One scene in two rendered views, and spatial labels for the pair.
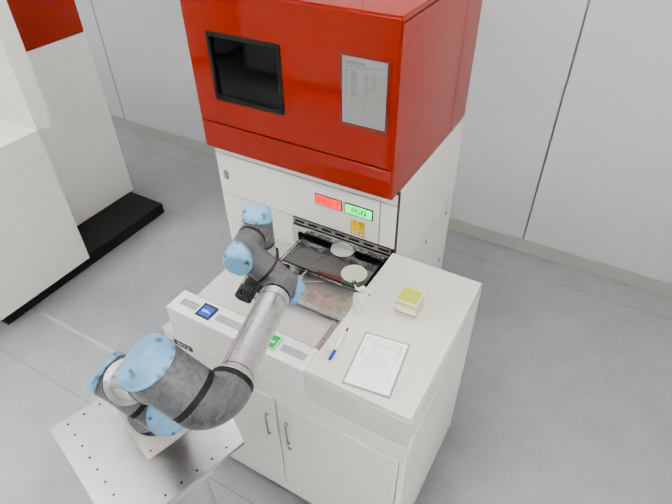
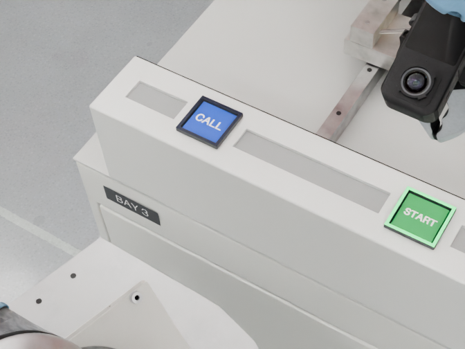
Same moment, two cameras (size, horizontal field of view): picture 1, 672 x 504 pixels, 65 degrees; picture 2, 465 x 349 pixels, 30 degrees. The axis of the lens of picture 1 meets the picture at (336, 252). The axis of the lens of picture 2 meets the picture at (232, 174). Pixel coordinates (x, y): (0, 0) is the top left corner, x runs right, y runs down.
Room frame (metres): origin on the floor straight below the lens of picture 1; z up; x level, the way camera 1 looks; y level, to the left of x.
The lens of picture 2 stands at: (0.59, 0.34, 1.72)
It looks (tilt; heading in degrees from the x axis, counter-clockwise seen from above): 53 degrees down; 6
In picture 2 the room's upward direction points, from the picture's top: 5 degrees counter-clockwise
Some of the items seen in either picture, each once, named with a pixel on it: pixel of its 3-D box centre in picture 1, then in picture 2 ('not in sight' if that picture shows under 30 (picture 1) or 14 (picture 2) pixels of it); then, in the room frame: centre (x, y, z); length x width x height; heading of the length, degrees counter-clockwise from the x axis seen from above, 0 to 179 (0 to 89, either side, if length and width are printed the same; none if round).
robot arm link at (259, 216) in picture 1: (258, 227); not in sight; (1.10, 0.20, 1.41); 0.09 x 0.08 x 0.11; 164
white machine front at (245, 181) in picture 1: (302, 208); not in sight; (1.72, 0.13, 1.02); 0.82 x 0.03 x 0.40; 60
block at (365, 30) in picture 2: not in sight; (374, 18); (1.46, 0.23, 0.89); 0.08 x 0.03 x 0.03; 150
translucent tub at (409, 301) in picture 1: (409, 302); not in sight; (1.21, -0.24, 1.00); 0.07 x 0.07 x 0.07; 60
